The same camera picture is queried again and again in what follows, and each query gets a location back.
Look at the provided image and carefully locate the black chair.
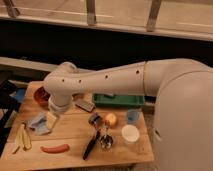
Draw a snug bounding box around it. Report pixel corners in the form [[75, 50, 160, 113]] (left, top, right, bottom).
[[0, 70, 20, 156]]

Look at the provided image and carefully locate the orange apple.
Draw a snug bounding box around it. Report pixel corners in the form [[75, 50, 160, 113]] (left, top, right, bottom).
[[104, 113, 117, 127]]

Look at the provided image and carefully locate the black handled tool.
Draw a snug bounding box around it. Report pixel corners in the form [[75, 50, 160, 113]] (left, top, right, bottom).
[[83, 131, 100, 160]]

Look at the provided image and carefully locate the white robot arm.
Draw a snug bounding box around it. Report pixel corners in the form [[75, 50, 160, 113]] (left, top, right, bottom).
[[44, 59, 213, 171]]

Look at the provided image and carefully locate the blue crumpled cloth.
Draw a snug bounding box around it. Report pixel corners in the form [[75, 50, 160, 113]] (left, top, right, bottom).
[[27, 113, 51, 135]]

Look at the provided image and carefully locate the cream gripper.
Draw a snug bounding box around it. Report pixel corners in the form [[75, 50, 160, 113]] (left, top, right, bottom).
[[46, 100, 70, 130]]

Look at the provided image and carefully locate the metal measuring cup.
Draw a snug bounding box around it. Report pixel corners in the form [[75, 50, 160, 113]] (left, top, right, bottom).
[[100, 126, 114, 150]]

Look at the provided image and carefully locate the white plastic cup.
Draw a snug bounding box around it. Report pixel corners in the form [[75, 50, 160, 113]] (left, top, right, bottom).
[[121, 125, 140, 143]]

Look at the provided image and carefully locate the red bowl with grapes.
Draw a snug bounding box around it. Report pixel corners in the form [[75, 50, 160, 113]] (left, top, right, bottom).
[[34, 87, 50, 107]]

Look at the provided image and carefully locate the red pepper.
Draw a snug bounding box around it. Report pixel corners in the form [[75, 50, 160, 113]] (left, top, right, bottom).
[[40, 144, 70, 154]]

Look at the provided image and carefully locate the wooden table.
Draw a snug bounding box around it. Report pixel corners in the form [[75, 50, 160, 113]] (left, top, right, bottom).
[[0, 81, 154, 171]]

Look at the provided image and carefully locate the blue plastic cup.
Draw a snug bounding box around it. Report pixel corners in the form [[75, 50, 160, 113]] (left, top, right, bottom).
[[126, 109, 139, 124]]

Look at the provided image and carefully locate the green plastic tray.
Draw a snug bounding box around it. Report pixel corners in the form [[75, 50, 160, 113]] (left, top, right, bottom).
[[92, 94, 144, 108]]

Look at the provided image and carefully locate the small metal can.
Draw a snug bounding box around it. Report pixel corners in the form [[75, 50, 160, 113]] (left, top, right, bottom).
[[88, 113, 103, 129]]

